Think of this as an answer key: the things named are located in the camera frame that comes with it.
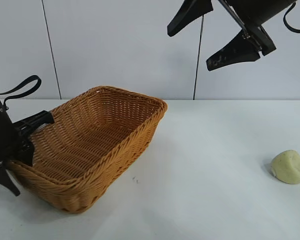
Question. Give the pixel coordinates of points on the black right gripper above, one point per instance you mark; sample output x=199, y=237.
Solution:
x=257, y=11

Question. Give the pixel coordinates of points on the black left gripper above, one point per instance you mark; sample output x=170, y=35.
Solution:
x=1, y=130

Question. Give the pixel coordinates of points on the woven orange wicker basket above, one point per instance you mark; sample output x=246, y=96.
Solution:
x=90, y=145

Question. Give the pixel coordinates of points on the pale yellow egg yolk pastry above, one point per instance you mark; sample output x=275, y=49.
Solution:
x=288, y=167

